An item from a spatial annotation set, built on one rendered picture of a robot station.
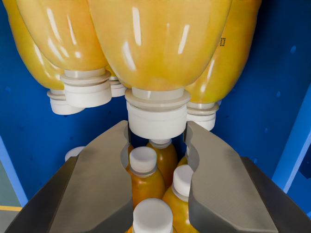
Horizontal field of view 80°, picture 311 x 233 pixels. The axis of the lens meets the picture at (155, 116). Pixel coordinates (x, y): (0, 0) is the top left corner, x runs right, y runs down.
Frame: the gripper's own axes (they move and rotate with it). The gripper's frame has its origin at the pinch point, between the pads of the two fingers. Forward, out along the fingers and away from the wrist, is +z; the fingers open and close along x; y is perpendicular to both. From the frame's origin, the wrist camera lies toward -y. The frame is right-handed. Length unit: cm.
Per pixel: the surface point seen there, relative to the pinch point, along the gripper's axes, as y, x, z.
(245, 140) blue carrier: 7.6, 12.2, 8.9
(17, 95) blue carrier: 1.0, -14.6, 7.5
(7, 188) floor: 136, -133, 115
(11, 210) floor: 167, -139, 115
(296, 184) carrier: 29, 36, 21
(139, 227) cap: 10.2, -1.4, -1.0
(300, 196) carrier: 29.7, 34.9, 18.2
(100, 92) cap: -1.1, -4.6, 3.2
